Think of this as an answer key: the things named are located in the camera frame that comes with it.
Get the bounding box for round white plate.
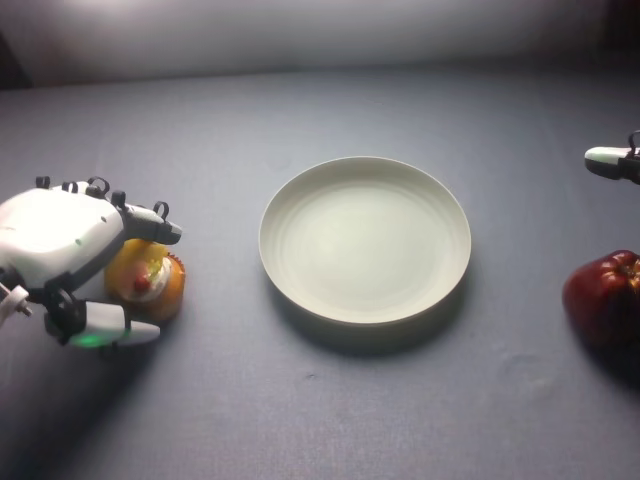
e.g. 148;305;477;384
258;156;473;329

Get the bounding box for grey tablecloth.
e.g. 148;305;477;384
0;62;640;480

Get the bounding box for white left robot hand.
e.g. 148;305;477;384
0;174;184;354

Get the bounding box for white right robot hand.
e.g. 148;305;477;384
583;130;640;186

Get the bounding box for toy cupcake with fruit topping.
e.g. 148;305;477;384
103;238;189;321

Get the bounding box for dark red toy apple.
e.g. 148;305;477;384
562;249;640;351

